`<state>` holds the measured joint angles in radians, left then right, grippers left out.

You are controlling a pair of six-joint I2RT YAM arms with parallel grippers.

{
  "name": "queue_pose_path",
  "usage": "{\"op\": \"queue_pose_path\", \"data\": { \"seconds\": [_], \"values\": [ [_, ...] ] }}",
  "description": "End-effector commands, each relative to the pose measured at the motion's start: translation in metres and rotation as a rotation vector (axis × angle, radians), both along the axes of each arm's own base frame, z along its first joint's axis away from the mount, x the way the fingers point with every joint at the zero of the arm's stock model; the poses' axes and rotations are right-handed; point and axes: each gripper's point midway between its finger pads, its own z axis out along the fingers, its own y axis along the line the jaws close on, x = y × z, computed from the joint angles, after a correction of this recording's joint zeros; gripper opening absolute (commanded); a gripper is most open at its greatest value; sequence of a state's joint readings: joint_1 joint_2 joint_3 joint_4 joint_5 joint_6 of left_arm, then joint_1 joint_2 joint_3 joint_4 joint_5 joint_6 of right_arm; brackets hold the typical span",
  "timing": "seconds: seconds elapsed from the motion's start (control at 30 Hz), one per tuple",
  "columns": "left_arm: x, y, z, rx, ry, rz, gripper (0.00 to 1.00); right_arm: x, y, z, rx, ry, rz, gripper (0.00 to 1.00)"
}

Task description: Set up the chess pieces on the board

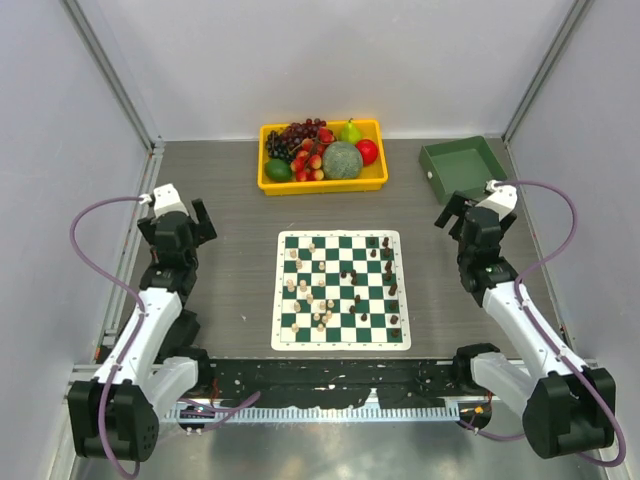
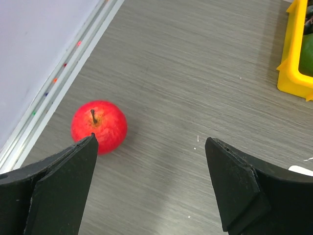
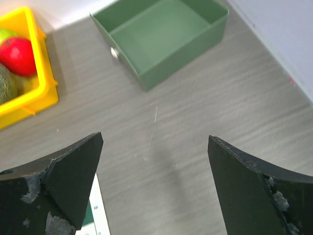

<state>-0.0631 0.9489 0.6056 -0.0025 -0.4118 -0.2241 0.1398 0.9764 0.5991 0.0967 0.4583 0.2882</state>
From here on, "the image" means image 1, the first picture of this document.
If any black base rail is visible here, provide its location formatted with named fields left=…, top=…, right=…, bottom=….
left=192, top=359, right=465, bottom=410

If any red cherries cluster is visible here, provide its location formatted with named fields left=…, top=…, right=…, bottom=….
left=290, top=127, right=335, bottom=182

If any green pear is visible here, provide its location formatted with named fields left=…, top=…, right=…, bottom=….
left=339, top=118, right=363, bottom=145

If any green lime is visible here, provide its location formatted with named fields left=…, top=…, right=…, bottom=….
left=264, top=158, right=292, bottom=183

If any red apple in tray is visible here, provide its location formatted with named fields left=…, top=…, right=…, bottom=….
left=356, top=139, right=379, bottom=166

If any green square box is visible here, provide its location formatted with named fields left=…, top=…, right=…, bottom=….
left=418, top=136, right=508, bottom=205

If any green melon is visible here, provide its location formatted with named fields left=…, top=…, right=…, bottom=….
left=323, top=141, right=363, bottom=180

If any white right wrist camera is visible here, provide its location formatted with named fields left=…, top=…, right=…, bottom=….
left=476, top=180, right=518, bottom=220

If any green white chess mat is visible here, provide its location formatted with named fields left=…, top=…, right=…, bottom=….
left=271, top=230, right=412, bottom=353

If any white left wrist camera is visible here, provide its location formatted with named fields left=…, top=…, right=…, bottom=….
left=138, top=183, right=188, bottom=217

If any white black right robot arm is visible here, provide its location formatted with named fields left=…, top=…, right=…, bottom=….
left=435, top=186, right=616, bottom=459

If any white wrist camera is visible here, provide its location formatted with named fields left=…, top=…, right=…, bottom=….
left=138, top=183, right=188, bottom=217
left=476, top=180, right=518, bottom=220

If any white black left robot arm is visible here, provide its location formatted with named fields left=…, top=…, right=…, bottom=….
left=67, top=184, right=217, bottom=462

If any yellow plastic fruit tray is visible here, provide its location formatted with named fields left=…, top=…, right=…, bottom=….
left=257, top=118, right=389, bottom=196

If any dark purple grape bunch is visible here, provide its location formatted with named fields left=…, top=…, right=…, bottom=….
left=264, top=118, right=333, bottom=163

